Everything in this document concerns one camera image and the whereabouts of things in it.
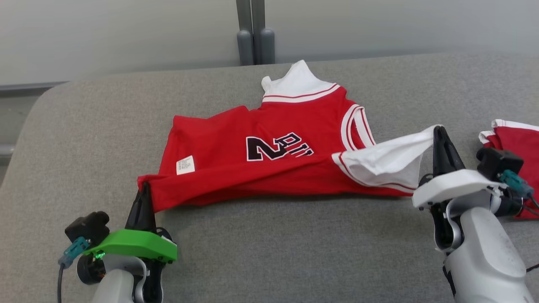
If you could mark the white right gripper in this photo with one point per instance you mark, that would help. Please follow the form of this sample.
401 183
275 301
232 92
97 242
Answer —
454 185

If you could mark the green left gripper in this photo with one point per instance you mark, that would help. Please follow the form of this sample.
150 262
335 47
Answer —
134 244

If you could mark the red shorts with white band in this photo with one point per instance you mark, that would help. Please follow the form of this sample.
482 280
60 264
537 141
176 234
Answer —
520 143

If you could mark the red jersey with white sleeves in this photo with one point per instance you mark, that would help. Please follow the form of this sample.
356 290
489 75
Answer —
219 168

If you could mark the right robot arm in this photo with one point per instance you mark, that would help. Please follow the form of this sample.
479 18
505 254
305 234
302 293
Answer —
484 252

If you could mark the grey fabric sofa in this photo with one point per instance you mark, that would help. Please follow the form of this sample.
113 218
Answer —
273 244

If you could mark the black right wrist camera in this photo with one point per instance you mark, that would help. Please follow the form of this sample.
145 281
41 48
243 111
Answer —
499 162

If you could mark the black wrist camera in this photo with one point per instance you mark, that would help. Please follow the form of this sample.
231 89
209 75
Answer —
88 227
499 162

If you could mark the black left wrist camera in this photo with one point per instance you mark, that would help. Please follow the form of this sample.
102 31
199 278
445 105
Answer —
88 227

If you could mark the grey wall base rail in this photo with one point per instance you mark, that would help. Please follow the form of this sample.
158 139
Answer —
29 88

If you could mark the grey partition post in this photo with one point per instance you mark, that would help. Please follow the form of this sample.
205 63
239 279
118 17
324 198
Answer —
265 33
245 33

